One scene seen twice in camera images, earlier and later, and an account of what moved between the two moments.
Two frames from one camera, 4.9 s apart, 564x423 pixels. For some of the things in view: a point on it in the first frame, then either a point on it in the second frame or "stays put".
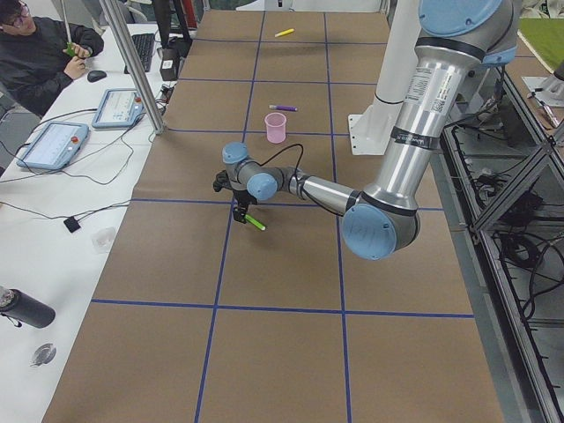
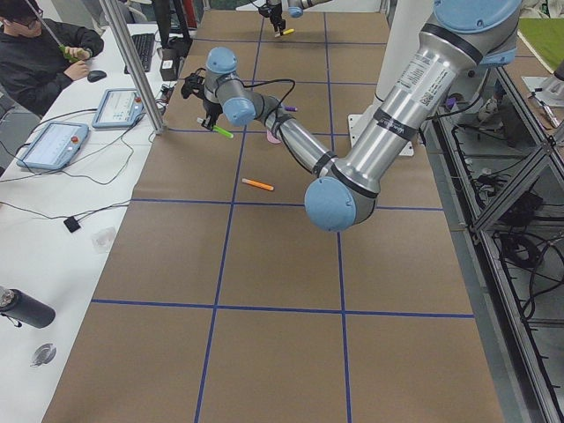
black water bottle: [21, 307] stays put
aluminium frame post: [126, 49] stays put
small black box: [71, 224] stays put
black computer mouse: [93, 76] stays put
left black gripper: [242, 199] -> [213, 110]
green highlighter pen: [256, 222] -> [223, 131]
